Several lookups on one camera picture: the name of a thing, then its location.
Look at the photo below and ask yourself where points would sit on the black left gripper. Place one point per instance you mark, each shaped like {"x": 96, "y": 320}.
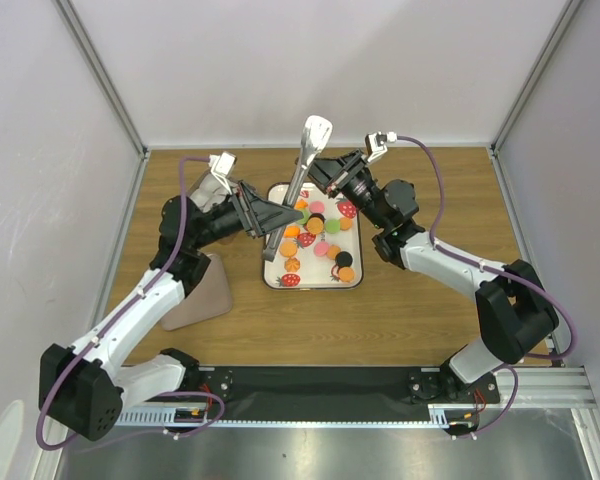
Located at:
{"x": 257, "y": 215}

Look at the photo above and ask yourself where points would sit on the pink macaron cookie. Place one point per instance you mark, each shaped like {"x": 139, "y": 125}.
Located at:
{"x": 321, "y": 248}
{"x": 316, "y": 207}

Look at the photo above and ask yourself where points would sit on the orange waffle round cookie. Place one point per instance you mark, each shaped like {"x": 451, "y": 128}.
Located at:
{"x": 315, "y": 226}

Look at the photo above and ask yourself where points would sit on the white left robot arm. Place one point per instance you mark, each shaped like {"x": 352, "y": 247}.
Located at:
{"x": 86, "y": 386}

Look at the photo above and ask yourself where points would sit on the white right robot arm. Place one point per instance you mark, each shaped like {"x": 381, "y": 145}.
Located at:
{"x": 514, "y": 316}

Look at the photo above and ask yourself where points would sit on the pink macaron cookie top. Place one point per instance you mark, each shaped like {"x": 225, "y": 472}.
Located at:
{"x": 316, "y": 207}

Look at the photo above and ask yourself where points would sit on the green macaron cookie left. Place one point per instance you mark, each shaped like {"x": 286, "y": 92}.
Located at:
{"x": 305, "y": 217}

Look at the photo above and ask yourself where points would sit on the green macaron cookie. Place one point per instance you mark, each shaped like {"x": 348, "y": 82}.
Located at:
{"x": 305, "y": 217}
{"x": 332, "y": 226}

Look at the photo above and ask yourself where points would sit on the orange waffle cookie left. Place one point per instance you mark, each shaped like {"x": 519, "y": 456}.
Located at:
{"x": 288, "y": 249}

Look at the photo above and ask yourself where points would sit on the black sandwich cookie centre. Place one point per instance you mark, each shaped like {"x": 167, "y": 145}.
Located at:
{"x": 317, "y": 216}

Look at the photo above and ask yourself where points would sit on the black sandwich cookie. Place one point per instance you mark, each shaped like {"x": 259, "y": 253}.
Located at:
{"x": 317, "y": 216}
{"x": 343, "y": 259}

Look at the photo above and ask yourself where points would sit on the orange flower shaped cookie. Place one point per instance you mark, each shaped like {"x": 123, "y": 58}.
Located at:
{"x": 292, "y": 265}

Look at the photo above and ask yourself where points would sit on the green macaron cookie right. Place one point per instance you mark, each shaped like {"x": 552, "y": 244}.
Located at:
{"x": 332, "y": 226}

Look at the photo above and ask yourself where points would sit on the orange cookie upper right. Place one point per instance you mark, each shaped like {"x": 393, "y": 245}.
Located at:
{"x": 345, "y": 223}

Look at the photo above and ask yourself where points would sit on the white strawberry print tray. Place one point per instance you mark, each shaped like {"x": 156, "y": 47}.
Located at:
{"x": 317, "y": 273}

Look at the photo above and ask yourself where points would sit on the brown cookie tin box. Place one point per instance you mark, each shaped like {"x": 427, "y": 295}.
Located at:
{"x": 207, "y": 192}

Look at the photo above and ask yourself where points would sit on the black sandwich cookie lower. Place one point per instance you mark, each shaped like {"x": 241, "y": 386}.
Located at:
{"x": 343, "y": 259}

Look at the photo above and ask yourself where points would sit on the orange cookie bottom right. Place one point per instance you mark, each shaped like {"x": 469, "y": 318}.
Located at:
{"x": 346, "y": 274}

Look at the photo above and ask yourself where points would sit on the brown tin lid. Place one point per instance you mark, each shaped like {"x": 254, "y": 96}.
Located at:
{"x": 210, "y": 299}

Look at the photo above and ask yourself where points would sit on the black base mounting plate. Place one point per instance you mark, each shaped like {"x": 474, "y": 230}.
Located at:
{"x": 341, "y": 394}

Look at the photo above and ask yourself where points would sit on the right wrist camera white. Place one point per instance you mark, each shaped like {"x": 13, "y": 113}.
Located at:
{"x": 377, "y": 145}

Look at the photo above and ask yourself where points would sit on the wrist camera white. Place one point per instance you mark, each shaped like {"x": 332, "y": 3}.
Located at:
{"x": 377, "y": 145}
{"x": 220, "y": 167}

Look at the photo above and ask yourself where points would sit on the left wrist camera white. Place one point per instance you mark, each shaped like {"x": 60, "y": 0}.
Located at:
{"x": 220, "y": 167}

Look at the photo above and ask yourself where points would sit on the aluminium frame rail front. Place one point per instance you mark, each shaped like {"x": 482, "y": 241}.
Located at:
{"x": 526, "y": 388}

